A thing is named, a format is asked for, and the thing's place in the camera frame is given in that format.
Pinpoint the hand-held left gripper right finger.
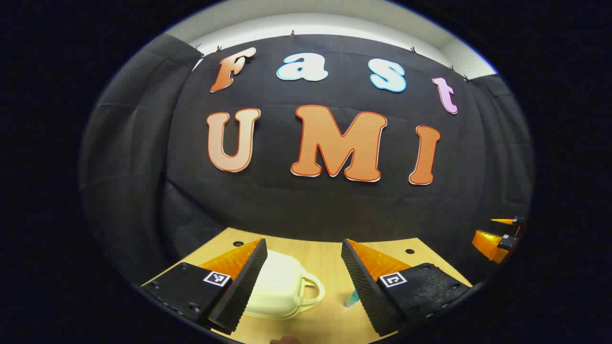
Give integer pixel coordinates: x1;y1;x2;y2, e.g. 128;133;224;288
340;238;474;337

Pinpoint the pale yellow suitcase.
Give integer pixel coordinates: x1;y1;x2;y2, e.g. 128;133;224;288
244;249;326;320

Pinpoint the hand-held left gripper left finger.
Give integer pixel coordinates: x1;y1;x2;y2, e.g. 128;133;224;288
142;237;268;335

